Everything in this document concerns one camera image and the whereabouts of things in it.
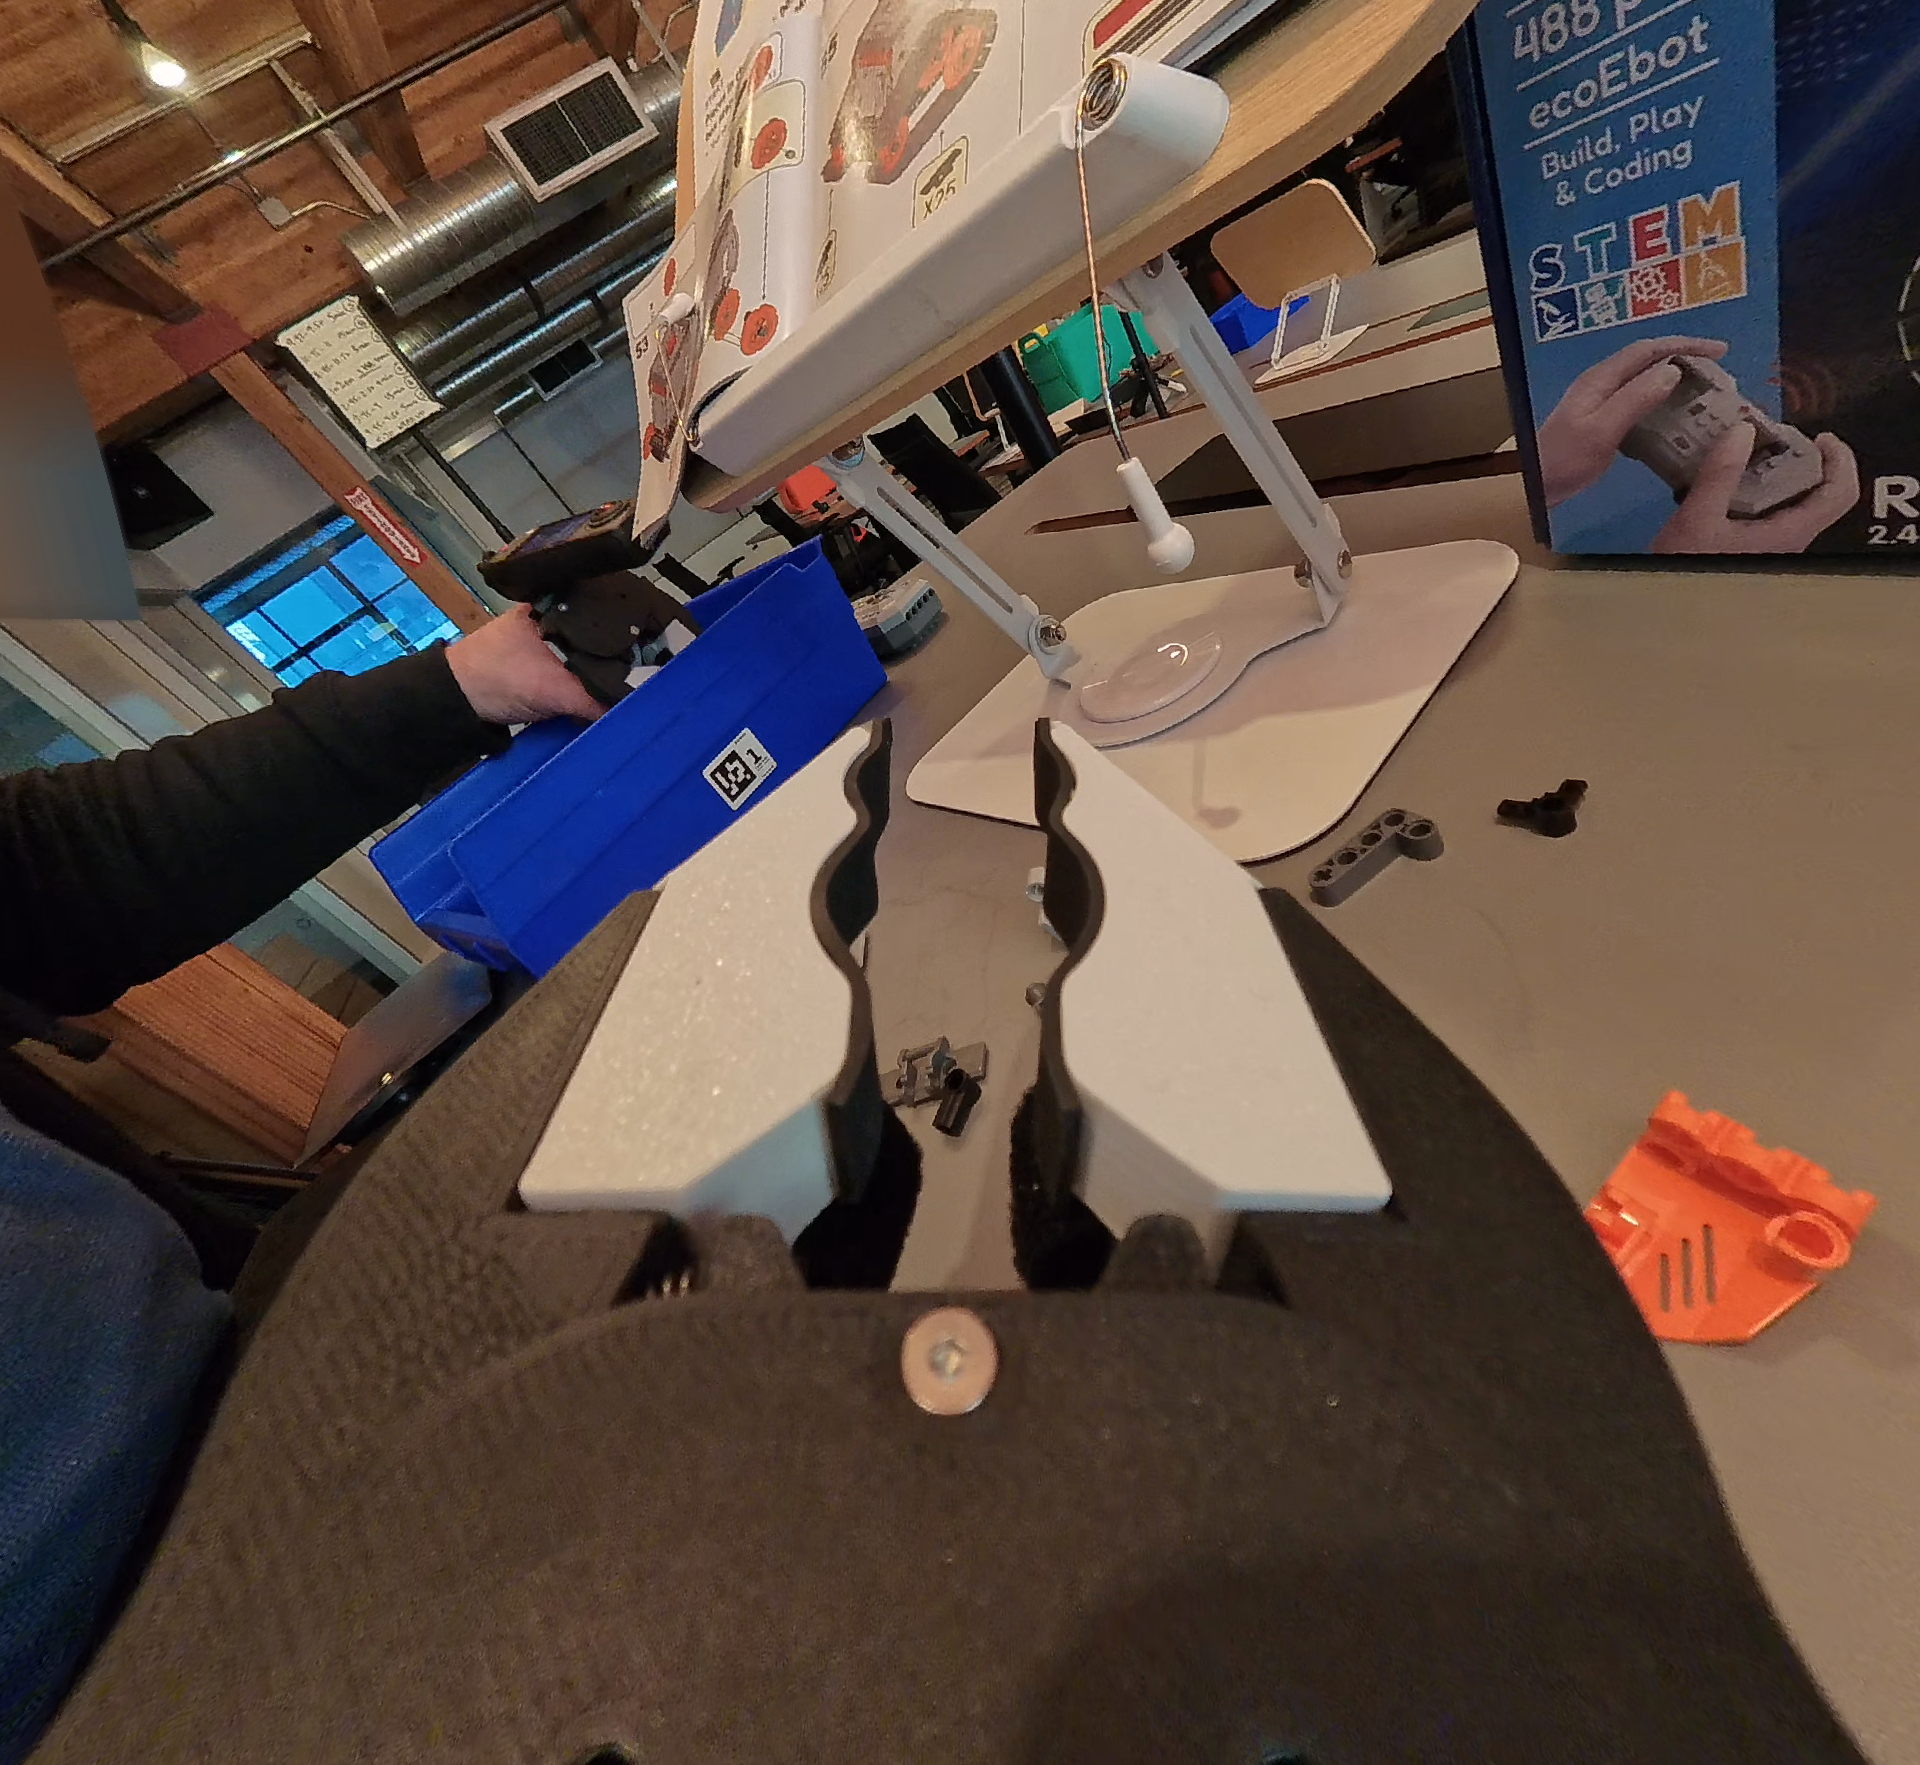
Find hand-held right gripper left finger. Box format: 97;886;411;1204
511;717;923;1256

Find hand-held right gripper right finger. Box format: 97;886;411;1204
1005;717;1397;1256

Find blue plastic storage bin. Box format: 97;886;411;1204
371;540;892;977

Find person's left forearm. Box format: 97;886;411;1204
0;646;518;1020

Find grey plate with screw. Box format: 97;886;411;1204
302;954;499;1162

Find person's left hand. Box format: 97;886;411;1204
444;602;610;729

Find red strip sign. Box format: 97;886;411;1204
341;488;437;564

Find small grey pin connector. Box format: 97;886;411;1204
892;1036;992;1141

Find dark grey short beam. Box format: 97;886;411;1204
1302;811;1443;908

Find grey brick block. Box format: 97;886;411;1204
851;579;948;657

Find white book stand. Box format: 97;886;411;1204
684;56;1523;866
1208;177;1382;372

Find dark perforated chair armrest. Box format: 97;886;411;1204
225;1135;408;1329

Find white ceiling vent grille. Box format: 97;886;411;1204
481;58;662;202

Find plywood table edge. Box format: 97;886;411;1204
112;944;397;1167

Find orange wedge plate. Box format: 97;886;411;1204
1587;1088;1880;1349

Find green plastic bin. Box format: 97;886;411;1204
1022;301;1158;402

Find person's leg in blue jeans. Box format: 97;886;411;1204
0;1104;242;1719

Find dark blue toy kit box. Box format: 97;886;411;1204
1447;0;1920;556

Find wooden board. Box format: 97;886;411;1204
684;0;1568;514

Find white paper wall sheet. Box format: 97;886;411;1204
273;294;444;450

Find silver ventilation duct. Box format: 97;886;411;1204
341;56;690;402

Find small black wall monitor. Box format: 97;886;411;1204
99;441;210;555

